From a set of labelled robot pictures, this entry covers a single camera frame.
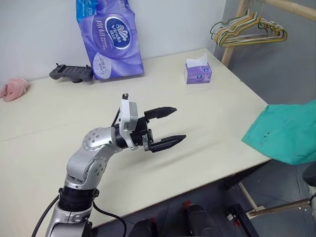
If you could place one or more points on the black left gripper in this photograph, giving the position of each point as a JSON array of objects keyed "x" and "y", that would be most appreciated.
[{"x": 143, "y": 134}]

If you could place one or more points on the green shorts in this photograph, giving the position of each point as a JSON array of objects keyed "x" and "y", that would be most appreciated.
[{"x": 286, "y": 133}]

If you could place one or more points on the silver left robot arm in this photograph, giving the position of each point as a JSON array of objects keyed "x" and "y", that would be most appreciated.
[{"x": 86, "y": 158}]

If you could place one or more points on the small purple tissue box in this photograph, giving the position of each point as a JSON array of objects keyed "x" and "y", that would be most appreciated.
[{"x": 198, "y": 74}]

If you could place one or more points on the dark rounded block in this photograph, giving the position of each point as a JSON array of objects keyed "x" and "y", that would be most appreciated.
[
  {"x": 144, "y": 228},
  {"x": 200, "y": 219}
]

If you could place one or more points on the purple tissue multipack bag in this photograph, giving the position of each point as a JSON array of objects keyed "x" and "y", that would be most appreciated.
[{"x": 111, "y": 44}]

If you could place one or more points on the black handheld controller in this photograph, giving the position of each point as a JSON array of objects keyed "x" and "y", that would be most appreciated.
[{"x": 71, "y": 72}]

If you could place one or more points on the pink plush cloth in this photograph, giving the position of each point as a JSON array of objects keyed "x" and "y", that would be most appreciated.
[{"x": 13, "y": 89}]

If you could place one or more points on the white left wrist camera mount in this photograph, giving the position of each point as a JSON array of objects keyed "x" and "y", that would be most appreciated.
[{"x": 128, "y": 118}]

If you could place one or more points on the black metal table frame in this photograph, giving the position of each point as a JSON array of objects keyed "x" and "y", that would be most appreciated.
[{"x": 247, "y": 175}]

